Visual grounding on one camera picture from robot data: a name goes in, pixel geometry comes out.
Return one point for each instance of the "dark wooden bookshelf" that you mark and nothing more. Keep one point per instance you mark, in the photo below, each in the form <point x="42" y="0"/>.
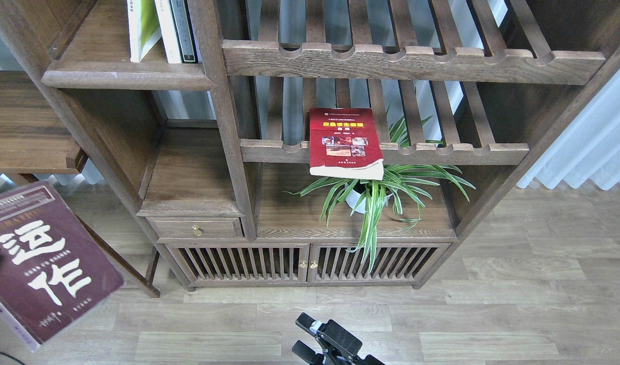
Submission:
<point x="486" y="86"/>

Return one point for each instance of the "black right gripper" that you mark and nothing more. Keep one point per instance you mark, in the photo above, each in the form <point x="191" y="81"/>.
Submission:
<point x="339" y="346"/>

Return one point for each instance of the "white curtain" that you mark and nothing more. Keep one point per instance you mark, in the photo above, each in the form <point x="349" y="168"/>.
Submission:
<point x="588" y="150"/>

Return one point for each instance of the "white upright book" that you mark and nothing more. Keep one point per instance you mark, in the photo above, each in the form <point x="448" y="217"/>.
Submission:
<point x="168" y="32"/>

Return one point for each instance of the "dark maroon book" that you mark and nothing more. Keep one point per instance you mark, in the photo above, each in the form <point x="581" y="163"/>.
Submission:
<point x="51" y="270"/>

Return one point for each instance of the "red book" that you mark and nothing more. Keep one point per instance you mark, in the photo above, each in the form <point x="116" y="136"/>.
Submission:
<point x="344" y="143"/>

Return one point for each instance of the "wooden side table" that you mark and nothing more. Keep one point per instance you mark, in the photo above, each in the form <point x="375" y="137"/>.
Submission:
<point x="33" y="139"/>

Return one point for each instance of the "white plant pot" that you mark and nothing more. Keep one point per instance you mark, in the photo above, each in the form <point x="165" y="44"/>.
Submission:
<point x="356" y="197"/>

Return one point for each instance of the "yellow-green book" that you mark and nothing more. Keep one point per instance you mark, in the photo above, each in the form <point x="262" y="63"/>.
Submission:
<point x="144" y="28"/>

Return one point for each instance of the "brass cabinet door knobs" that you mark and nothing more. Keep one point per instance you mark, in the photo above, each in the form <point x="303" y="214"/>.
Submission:
<point x="308" y="264"/>

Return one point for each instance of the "green spider plant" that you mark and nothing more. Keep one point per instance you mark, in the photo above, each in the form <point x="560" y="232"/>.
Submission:
<point x="406" y="179"/>

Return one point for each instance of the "brass drawer knob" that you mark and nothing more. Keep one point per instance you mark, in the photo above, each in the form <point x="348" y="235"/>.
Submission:
<point x="197" y="231"/>

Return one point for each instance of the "grey-green upright book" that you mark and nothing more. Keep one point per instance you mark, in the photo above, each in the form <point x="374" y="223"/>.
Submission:
<point x="183" y="27"/>

